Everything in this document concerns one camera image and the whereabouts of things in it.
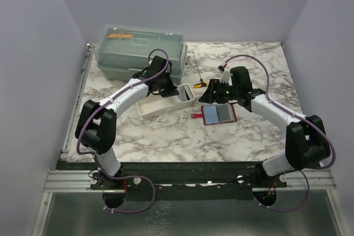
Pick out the white rectangular plastic tray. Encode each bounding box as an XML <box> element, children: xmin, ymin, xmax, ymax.
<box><xmin>136</xmin><ymin>83</ymin><xmax>195</xmax><ymax>119</ymax></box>

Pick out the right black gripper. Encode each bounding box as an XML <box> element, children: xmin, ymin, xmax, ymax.
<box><xmin>199</xmin><ymin>78</ymin><xmax>240</xmax><ymax>104</ymax></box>

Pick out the stack of cards in tray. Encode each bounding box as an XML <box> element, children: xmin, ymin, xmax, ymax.
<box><xmin>185</xmin><ymin>87</ymin><xmax>194</xmax><ymax>101</ymax></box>

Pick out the orange tool inside toolbox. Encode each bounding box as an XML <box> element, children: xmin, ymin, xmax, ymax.
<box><xmin>107</xmin><ymin>33</ymin><xmax>134</xmax><ymax>39</ymax></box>

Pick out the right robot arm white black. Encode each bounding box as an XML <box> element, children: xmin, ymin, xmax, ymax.
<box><xmin>199</xmin><ymin>66</ymin><xmax>331</xmax><ymax>187</ymax></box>

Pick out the green plastic toolbox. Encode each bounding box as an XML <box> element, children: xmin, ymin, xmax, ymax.
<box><xmin>94</xmin><ymin>25</ymin><xmax>188</xmax><ymax>85</ymax></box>

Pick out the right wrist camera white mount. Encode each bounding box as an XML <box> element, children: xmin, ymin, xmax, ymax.
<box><xmin>218</xmin><ymin>65</ymin><xmax>231</xmax><ymax>83</ymax></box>

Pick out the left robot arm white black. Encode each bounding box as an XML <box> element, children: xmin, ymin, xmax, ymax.
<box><xmin>75</xmin><ymin>55</ymin><xmax>179</xmax><ymax>189</ymax></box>

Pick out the red leather card holder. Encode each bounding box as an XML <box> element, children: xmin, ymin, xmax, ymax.
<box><xmin>191</xmin><ymin>103</ymin><xmax>237</xmax><ymax>125</ymax></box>

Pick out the credit card with magnetic stripe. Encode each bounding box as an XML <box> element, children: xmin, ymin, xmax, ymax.
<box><xmin>216</xmin><ymin>104</ymin><xmax>232</xmax><ymax>123</ymax></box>

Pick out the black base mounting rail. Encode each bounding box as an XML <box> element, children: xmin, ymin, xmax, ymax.
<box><xmin>56</xmin><ymin>160</ymin><xmax>287</xmax><ymax>201</ymax></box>

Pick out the yellow black T-handle hex key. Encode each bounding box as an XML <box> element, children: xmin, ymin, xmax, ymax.
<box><xmin>192</xmin><ymin>51</ymin><xmax>209</xmax><ymax>88</ymax></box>

